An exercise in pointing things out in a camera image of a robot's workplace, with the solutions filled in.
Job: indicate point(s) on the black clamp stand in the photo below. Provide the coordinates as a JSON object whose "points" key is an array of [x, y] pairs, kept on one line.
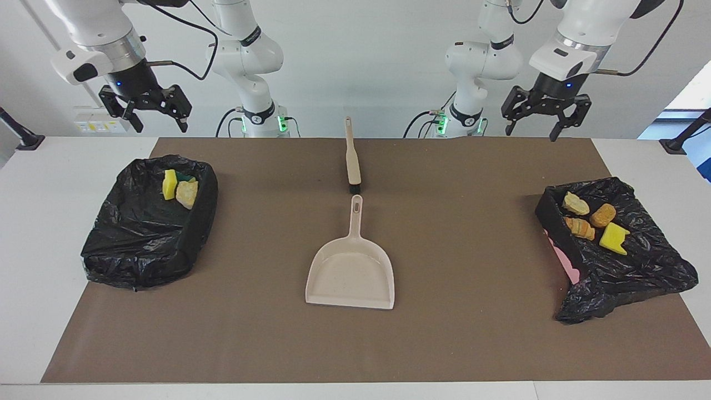
{"points": [[28, 141], [675, 145]]}

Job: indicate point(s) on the small orange striped bread piece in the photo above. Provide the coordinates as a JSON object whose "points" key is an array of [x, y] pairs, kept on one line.
{"points": [[580, 228]]}

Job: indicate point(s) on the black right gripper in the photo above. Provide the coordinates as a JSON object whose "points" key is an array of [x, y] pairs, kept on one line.
{"points": [[133, 80]]}

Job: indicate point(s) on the black trash bag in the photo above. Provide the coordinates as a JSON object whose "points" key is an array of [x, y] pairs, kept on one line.
{"points": [[627, 272], [139, 239]]}

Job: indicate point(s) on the white wall outlet box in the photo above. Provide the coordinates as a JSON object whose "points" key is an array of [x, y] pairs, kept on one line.
{"points": [[91, 125]]}

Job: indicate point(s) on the brown fried croquette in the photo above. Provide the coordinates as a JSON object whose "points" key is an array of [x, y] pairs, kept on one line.
{"points": [[602, 215]]}

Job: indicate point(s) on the large orange striped bread piece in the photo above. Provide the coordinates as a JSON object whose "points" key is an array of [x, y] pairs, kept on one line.
{"points": [[187, 193]]}

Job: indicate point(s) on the pale yellow piece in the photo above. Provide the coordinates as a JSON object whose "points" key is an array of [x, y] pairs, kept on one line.
{"points": [[575, 204]]}

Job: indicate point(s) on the yellow notched sponge piece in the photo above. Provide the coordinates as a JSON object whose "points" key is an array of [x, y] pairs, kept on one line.
{"points": [[614, 238]]}

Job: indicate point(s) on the pink plastic bin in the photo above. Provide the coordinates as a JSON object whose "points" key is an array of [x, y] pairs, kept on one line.
{"points": [[564, 261]]}

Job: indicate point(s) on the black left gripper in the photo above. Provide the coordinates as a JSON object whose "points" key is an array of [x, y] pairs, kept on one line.
{"points": [[555, 89]]}

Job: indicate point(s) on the brown table mat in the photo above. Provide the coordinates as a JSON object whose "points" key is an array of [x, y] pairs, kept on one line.
{"points": [[355, 344]]}

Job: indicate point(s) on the green and yellow sponge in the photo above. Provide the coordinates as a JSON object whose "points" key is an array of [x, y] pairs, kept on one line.
{"points": [[186, 178]]}

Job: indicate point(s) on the beige plastic dustpan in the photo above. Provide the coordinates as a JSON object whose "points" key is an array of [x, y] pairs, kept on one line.
{"points": [[350, 275]]}

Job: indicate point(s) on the yellow sponge wedge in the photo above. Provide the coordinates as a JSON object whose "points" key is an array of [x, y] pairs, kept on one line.
{"points": [[169, 186]]}

